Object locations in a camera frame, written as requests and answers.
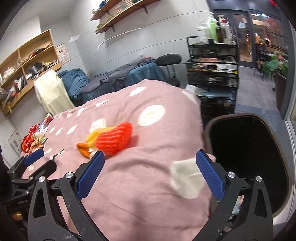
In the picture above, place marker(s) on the black round stool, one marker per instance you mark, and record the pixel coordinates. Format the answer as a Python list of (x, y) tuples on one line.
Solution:
[(169, 61)]

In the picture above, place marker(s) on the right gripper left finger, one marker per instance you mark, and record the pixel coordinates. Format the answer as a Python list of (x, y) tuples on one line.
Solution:
[(46, 221)]

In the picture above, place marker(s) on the black trash bin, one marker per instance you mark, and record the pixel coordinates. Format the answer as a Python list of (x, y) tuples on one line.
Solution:
[(244, 143)]

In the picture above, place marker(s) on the wall poster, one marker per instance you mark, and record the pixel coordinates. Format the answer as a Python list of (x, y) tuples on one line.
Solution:
[(63, 53)]

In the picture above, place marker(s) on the massage bed blue cover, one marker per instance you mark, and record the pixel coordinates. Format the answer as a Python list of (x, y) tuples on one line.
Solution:
[(124, 76)]

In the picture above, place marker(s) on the wooden cubby shelf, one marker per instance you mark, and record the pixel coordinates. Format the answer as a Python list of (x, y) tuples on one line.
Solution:
[(26, 64)]

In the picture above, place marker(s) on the black mesh trolley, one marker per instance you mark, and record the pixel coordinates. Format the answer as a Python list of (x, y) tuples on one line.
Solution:
[(214, 71)]

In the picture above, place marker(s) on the yellow foam fruit net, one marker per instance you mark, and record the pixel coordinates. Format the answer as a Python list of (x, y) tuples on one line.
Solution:
[(91, 138)]

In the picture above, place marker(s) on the left hand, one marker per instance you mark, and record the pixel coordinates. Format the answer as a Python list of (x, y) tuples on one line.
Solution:
[(17, 216)]

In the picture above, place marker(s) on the green pump bottle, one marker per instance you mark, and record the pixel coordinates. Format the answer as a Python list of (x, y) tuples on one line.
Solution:
[(212, 25)]

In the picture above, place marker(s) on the red snack bag pile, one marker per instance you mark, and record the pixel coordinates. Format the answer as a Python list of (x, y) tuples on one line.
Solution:
[(35, 138)]

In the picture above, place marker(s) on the red chips can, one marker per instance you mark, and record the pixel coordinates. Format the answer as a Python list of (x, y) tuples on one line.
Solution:
[(49, 117)]

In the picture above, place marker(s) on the potted green plant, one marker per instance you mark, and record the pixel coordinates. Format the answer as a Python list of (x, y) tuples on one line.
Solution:
[(278, 68)]

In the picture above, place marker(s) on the clear spray bottle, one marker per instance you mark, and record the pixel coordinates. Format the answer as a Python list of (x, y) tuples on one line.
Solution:
[(226, 31)]

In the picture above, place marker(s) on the wooden wall shelf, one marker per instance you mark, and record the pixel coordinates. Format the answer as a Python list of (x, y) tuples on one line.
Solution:
[(115, 7), (109, 24)]

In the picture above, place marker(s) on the pink polka dot blanket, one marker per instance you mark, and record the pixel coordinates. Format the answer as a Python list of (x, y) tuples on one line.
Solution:
[(153, 189)]

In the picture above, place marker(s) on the upper wooden wall shelf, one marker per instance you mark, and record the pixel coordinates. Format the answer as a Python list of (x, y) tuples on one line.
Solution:
[(115, 7)]

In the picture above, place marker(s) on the lower wooden wall shelf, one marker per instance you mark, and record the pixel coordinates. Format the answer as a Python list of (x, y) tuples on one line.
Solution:
[(109, 24)]

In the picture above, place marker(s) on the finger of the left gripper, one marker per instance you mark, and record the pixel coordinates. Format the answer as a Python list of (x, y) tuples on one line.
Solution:
[(36, 155), (45, 170)]

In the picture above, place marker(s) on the blue bedding pile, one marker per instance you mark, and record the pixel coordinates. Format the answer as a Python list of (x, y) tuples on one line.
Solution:
[(74, 80)]

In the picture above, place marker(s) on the cream cloth covered chair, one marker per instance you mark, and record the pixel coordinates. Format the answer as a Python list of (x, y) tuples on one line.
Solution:
[(52, 94)]

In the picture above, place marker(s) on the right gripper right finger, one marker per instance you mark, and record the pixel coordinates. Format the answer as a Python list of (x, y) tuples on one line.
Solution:
[(254, 220)]

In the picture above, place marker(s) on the orange foam fruit net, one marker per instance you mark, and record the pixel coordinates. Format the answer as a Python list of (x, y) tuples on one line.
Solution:
[(115, 140)]

